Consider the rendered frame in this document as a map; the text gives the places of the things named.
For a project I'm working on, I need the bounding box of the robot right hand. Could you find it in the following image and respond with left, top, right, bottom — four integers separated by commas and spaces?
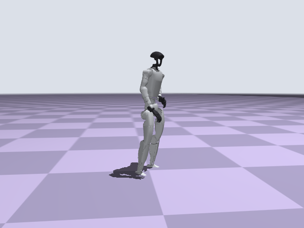
147, 106, 162, 122

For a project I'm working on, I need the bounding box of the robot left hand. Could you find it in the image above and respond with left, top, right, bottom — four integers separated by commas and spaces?
158, 95, 166, 108

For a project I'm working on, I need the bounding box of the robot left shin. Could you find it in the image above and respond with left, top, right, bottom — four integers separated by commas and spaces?
149, 140, 160, 166

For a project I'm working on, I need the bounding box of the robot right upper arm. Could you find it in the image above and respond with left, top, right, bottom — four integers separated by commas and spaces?
140, 69, 152, 93

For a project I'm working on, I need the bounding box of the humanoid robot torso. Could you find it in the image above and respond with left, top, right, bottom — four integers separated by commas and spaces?
144, 67, 163, 112

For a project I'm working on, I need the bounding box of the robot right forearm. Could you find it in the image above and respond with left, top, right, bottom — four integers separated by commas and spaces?
142, 87, 153, 110

